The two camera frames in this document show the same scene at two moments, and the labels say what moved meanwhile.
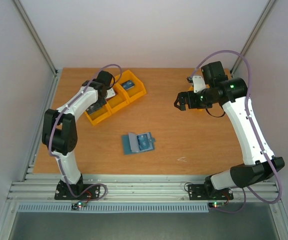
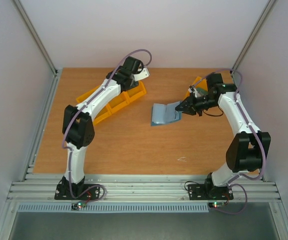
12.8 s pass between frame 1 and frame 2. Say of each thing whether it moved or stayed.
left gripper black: moved
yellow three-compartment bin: stayed
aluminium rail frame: stayed
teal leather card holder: moved
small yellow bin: moved
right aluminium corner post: stayed
